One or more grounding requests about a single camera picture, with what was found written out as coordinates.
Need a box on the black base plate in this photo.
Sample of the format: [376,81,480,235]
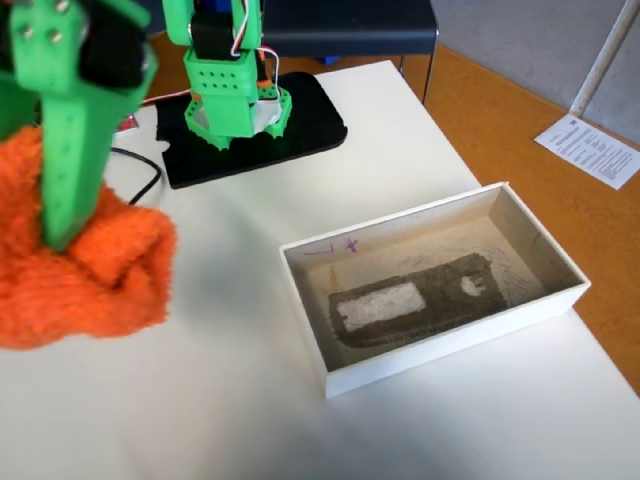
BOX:
[155,71,349,191]

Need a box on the thick black looping cable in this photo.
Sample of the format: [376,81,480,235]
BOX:
[108,146,164,207]

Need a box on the red white thin wire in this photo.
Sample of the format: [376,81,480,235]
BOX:
[138,88,194,109]

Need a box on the printed white paper sheet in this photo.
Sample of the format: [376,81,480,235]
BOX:
[533,113,640,191]

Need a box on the white pole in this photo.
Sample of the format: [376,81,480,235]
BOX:
[568,0,640,118]

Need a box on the green gripper black motor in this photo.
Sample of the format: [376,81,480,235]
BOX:
[0,0,160,254]

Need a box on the orange knitted cloth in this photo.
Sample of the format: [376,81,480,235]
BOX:
[0,124,179,352]

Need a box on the dark blue chair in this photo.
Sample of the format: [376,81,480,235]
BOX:
[262,0,439,105]

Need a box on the red circuit board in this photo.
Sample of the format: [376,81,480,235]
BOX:
[113,113,140,137]

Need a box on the white rectangular box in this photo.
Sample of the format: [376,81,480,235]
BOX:
[278,182,592,400]

